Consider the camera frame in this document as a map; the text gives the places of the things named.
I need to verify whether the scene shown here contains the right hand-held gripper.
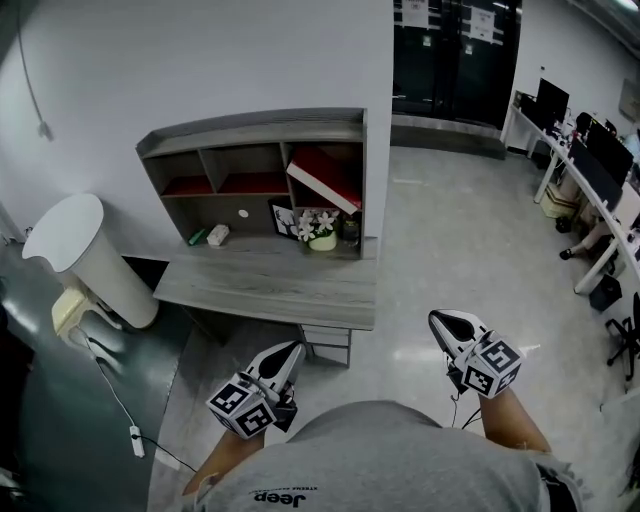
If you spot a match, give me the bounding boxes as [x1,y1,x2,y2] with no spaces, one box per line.
[428,308,524,401]

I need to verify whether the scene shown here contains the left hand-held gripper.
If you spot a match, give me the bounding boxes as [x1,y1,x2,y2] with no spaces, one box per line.
[206,341,307,441]

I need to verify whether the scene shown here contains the red book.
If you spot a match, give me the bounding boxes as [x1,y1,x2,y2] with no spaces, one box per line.
[285,145,363,214]

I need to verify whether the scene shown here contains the grey wooden shelf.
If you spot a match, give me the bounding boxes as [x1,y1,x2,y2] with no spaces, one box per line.
[135,107,369,261]

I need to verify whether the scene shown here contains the person's right forearm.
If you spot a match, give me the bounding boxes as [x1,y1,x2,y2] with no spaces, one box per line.
[477,387,554,455]

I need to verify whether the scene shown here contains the person's left forearm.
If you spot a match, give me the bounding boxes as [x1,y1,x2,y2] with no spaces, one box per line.
[182,424,266,497]

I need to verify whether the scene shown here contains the grey drawer unit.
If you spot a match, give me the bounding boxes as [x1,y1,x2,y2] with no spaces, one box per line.
[298,323,352,369]

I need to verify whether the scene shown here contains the grey wooden desk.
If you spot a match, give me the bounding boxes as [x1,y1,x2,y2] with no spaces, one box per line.
[152,234,379,370]

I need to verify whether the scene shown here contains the black waste bin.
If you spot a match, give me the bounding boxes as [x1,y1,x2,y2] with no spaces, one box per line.
[588,273,623,313]

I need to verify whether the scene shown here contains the black office chair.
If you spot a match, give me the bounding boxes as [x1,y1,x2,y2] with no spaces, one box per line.
[604,291,640,382]

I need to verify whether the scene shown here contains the person's grey t-shirt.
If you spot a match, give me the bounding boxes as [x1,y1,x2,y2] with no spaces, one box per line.
[192,399,586,512]

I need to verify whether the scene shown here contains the beige storage box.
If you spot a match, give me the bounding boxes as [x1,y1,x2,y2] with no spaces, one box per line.
[541,181,582,219]

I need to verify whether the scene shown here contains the white flowers in pot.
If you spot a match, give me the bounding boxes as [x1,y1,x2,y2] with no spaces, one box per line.
[296,208,342,252]

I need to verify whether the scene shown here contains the cream plastic stool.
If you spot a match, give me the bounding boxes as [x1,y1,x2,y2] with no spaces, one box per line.
[51,285,124,342]

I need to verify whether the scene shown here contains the long white office desk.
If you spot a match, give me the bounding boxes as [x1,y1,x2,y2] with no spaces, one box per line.
[499,102,640,297]

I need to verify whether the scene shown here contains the black computer monitor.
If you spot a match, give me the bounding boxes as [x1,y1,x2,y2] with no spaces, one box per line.
[569,136,624,212]
[584,119,636,189]
[535,77,571,132]

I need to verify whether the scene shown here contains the dark door mat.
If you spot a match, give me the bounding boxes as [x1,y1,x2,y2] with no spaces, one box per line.
[390,124,507,162]

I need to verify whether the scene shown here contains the black glass doors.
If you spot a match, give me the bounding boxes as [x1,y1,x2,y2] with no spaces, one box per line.
[392,0,524,132]

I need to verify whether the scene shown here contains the white paper notice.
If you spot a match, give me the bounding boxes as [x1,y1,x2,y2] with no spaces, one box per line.
[468,5,497,42]
[401,0,431,29]

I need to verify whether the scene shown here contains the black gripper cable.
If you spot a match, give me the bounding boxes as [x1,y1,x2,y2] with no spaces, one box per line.
[443,363,482,431]

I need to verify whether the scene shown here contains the black floor cable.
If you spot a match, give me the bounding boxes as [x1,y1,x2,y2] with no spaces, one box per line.
[141,436,200,474]

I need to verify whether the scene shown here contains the white power cable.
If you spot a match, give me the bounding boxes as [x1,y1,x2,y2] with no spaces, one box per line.
[73,325,137,429]

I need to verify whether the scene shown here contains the black deer picture frame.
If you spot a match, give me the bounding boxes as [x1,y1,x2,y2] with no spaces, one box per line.
[268,198,301,242]

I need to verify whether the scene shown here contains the grey wall cable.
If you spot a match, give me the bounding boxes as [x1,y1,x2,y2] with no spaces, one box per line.
[16,0,56,143]

